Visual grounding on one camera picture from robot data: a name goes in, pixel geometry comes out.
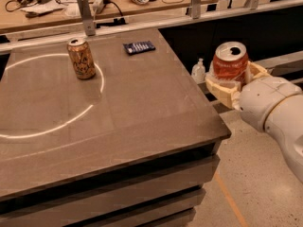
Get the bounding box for gold LaCroix can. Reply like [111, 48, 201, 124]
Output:
[67, 38, 96, 79]

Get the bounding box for white paper sheet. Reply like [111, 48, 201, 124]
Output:
[21, 0, 65, 13]

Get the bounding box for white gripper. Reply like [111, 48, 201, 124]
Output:
[205, 61, 302, 131]

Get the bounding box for blue rxbar blueberry bar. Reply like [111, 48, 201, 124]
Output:
[123, 41, 155, 56]

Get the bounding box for red coke can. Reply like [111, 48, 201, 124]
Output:
[212, 42, 248, 84]

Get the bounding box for grey drawer cabinet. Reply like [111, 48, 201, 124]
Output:
[0, 145, 220, 227]

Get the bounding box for grey metal bracket left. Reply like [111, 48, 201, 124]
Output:
[77, 0, 96, 36]

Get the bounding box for grey metal post middle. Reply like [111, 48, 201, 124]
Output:
[189, 0, 201, 19]

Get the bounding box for black handled tool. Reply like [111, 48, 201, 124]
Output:
[26, 9, 55, 19]

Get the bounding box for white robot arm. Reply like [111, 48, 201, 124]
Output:
[205, 62, 303, 182]

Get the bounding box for clear sanitizer bottle left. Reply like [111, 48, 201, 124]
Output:
[191, 58, 205, 84]

